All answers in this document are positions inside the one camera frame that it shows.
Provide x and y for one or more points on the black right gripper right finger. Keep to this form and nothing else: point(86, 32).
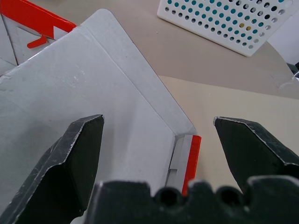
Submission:
point(257, 149)

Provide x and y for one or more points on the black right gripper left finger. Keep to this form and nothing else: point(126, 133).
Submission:
point(70, 168)

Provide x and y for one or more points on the orange cardboard box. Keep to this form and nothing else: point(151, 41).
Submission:
point(70, 81)

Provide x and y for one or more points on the white perforated plastic basket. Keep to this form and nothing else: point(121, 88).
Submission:
point(205, 32)

